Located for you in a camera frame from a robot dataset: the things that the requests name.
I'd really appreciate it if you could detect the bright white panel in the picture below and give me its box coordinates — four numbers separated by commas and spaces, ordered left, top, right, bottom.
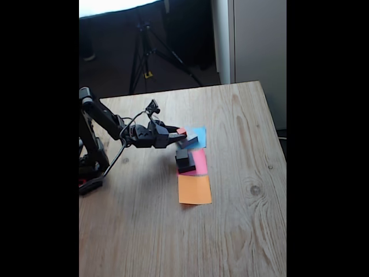
79, 0, 162, 18

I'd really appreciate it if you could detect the orange paper sheet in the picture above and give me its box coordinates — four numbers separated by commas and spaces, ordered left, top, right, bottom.
178, 174, 213, 205

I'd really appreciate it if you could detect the pink paper sheet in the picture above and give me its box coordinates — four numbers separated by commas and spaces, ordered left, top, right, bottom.
176, 148, 208, 177

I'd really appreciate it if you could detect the large black block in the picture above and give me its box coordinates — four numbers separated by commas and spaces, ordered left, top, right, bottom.
176, 126, 200, 150

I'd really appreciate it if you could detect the white cabinet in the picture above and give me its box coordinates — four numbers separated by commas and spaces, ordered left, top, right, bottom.
210, 0, 287, 130

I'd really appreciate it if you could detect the black tripod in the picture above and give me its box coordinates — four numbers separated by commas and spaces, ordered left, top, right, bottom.
128, 17, 205, 95

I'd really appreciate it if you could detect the blue paper sheet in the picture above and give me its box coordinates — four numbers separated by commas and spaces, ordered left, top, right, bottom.
178, 126, 208, 150

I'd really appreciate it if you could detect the bare circuit board camera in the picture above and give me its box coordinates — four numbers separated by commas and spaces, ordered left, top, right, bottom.
145, 99, 161, 115

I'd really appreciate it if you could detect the medium black block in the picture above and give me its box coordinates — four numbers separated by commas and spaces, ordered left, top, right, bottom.
175, 152, 197, 174

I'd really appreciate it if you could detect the black camera cable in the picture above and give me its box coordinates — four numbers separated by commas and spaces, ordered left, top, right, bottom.
79, 109, 150, 192

